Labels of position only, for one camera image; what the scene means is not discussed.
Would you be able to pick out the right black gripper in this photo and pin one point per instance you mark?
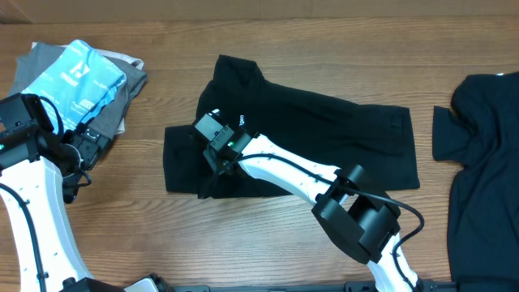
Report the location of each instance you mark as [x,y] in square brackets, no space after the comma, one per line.
[208,154]

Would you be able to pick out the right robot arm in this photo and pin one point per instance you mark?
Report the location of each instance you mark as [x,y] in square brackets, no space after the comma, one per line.
[358,217]

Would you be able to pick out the folded dark grey shirt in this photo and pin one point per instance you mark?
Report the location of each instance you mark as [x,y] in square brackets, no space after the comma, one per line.
[32,64]

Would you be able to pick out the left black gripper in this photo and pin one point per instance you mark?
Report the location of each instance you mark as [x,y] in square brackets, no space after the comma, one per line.
[92,143]

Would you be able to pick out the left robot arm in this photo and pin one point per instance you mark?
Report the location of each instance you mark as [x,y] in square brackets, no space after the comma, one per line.
[34,161]

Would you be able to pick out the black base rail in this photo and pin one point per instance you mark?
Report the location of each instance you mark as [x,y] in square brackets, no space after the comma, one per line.
[153,282]

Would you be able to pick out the black polo shirt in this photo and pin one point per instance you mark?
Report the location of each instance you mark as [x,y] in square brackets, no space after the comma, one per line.
[320,128]

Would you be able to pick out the folded light blue shirt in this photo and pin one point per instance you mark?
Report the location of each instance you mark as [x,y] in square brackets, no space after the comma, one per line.
[78,84]

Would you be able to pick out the pile of black clothes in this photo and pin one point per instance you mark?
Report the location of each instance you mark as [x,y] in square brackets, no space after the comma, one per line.
[479,131]

